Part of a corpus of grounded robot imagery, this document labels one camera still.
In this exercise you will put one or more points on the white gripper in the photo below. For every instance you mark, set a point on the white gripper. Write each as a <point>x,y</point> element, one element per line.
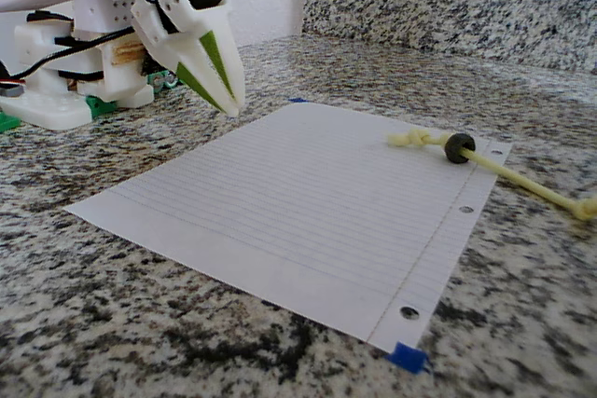
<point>211,30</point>

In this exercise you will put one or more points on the dark hex nut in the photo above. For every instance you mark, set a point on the dark hex nut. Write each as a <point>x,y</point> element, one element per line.
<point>451,152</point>

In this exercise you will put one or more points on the wooden shim stack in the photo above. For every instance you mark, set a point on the wooden shim stack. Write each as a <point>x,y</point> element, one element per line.
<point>128,54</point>

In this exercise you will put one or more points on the blue tape piece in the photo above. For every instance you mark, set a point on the blue tape piece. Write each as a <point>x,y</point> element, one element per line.
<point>406,357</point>
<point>298,100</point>

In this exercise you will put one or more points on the green table clamp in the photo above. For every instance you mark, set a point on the green table clamp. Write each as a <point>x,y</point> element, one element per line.
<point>100,106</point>
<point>8,122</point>

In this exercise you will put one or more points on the lined white paper sheet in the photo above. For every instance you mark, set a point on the lined white paper sheet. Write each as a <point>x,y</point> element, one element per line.
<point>280,202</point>

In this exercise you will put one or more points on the granite backsplash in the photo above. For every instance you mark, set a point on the granite backsplash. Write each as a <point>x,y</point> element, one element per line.
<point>443,11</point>

